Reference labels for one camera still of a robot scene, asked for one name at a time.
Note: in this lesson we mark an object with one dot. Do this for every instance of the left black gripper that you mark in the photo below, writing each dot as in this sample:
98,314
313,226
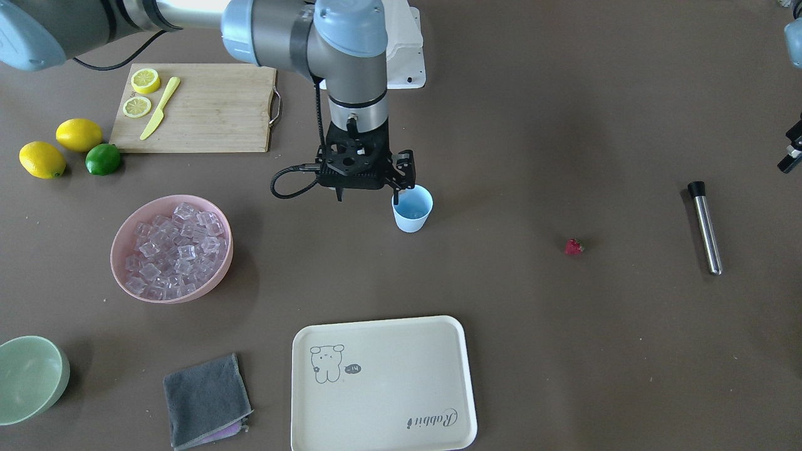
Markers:
793,148

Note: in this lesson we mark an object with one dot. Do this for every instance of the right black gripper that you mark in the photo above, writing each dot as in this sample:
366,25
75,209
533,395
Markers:
403,166

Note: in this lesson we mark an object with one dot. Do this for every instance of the light blue plastic cup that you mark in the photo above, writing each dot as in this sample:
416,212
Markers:
413,209

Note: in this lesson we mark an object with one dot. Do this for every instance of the clear ice cube pile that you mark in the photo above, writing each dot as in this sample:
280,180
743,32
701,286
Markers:
175,250

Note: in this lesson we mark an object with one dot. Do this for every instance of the red strawberry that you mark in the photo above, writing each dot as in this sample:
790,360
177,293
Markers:
574,247

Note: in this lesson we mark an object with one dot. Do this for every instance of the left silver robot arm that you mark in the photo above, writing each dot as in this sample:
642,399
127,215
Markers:
792,34

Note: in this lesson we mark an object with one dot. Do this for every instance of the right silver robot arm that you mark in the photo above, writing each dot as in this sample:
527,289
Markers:
340,43

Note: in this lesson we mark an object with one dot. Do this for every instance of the wooden cutting board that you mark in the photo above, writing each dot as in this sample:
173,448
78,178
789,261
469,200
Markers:
218,107

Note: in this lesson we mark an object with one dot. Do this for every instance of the cream rabbit tray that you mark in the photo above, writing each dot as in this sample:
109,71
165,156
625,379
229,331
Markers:
393,384

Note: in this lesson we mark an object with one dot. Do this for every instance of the pink bowl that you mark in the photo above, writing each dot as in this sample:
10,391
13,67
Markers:
125,250

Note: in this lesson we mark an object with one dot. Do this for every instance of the lemon slice near knife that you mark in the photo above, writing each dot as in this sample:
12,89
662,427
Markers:
145,81

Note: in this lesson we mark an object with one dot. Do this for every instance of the lemon slice at board edge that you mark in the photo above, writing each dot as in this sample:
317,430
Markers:
136,107

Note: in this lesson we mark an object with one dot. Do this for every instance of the green lime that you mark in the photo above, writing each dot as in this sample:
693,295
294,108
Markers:
103,159

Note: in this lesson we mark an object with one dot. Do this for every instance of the grey folded cloth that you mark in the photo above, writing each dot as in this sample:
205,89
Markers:
206,403

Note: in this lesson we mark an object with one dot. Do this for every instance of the upper whole yellow lemon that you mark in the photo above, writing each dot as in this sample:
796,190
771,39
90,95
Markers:
79,135

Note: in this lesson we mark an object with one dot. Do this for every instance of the whole yellow lemon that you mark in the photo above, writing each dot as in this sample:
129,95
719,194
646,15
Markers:
42,160
79,135

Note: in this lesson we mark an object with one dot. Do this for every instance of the lower whole yellow lemon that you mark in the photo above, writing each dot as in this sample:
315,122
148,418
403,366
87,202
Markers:
42,160

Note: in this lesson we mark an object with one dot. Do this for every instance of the green bowl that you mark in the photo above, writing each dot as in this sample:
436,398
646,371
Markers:
34,375

